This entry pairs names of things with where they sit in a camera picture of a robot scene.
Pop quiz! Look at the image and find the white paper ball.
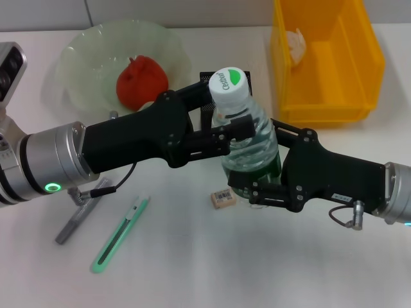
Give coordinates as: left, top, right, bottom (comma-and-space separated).
285, 28, 308, 68

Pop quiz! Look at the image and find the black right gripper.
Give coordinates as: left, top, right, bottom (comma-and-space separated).
227, 117, 388, 213

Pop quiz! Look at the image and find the green utility knife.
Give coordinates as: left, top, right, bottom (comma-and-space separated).
90, 194, 151, 274

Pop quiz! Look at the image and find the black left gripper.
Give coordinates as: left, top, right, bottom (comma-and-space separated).
81, 81, 216, 176

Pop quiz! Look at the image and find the yellow plastic bin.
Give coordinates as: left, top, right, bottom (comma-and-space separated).
268, 0, 386, 129

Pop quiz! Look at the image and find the red-orange fruit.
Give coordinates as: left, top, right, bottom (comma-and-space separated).
116, 55, 170, 112

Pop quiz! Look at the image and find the pale green glass fruit plate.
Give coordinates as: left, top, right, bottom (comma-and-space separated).
57, 19, 191, 119

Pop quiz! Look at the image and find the beige eraser with barcode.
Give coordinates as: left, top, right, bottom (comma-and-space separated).
210, 188, 239, 210

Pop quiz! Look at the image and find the left gripper cable with connectors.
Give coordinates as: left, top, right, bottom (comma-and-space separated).
67, 110, 139, 206

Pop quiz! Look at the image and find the right gripper cable with connectors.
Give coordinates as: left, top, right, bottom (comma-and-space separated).
329, 200, 365, 231

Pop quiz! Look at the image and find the grey pen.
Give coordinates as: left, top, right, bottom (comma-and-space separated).
55, 178, 112, 244

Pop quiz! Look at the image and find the clear green-label water bottle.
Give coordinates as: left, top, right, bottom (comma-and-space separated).
207, 65, 283, 200

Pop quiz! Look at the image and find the gripper cable with connectors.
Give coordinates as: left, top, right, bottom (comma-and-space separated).
67, 110, 139, 206
329, 200, 365, 231

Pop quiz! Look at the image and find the black mesh pen holder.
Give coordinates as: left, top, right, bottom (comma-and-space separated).
198, 69, 253, 133

